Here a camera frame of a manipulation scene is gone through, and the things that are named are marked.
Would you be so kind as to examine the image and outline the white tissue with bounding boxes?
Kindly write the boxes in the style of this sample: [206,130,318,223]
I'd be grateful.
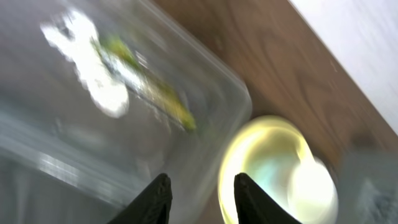
[40,8,129,118]

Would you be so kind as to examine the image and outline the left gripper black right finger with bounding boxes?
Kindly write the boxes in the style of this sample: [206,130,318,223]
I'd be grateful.
[234,173,300,224]

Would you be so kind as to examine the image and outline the clear plastic bin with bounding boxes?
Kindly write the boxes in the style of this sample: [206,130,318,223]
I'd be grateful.
[1,1,251,223]

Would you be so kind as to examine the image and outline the yellow plate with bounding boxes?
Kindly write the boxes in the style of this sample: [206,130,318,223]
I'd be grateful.
[218,116,318,223]

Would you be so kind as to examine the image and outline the yellow green snack wrapper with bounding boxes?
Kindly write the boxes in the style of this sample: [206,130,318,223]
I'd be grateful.
[90,37,197,131]

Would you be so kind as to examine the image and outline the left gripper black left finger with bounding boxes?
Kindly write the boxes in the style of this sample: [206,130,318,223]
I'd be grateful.
[108,173,173,224]

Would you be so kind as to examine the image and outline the white paper cup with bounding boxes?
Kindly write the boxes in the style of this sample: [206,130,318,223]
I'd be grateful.
[287,158,338,224]

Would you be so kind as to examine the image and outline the grey plastic dishwasher rack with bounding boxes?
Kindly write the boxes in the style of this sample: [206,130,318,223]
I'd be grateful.
[336,151,397,224]

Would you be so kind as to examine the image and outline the light blue bowl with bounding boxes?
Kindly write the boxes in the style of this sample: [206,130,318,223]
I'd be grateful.
[244,151,300,203]

